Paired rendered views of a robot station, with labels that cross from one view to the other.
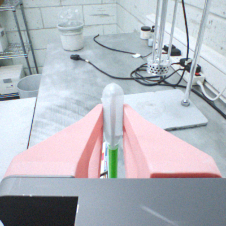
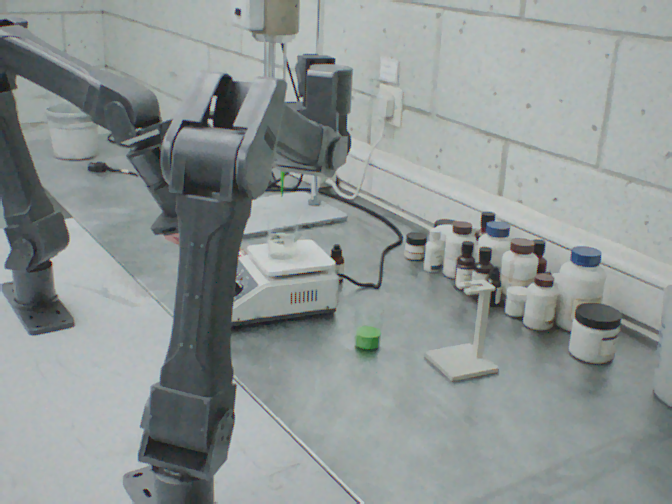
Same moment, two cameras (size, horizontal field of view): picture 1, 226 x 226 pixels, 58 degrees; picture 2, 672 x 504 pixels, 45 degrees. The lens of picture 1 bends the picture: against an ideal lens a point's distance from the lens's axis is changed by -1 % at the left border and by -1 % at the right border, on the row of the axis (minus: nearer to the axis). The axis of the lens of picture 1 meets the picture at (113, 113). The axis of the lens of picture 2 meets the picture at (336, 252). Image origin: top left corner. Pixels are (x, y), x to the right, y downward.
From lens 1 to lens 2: 117 cm
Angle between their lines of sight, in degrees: 26
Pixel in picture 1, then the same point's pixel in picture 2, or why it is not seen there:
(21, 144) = (103, 257)
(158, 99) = (275, 202)
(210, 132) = (351, 225)
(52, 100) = (105, 218)
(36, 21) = not seen: outside the picture
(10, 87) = not seen: outside the picture
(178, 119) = (308, 217)
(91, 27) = (38, 128)
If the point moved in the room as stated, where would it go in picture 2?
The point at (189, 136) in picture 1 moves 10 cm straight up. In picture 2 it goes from (326, 230) to (327, 184)
